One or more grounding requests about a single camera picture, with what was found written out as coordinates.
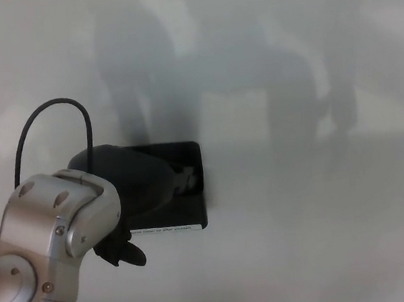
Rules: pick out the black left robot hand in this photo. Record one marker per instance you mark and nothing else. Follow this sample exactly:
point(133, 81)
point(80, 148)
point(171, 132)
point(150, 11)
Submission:
point(135, 182)

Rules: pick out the black magnetic marker holder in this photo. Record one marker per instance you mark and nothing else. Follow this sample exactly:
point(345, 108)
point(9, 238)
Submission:
point(191, 212)

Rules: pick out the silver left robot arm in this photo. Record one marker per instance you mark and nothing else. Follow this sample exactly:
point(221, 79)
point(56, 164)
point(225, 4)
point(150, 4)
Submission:
point(45, 231)

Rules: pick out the white glossy whiteboard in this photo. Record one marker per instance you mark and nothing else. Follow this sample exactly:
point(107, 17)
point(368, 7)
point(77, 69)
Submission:
point(308, 219)

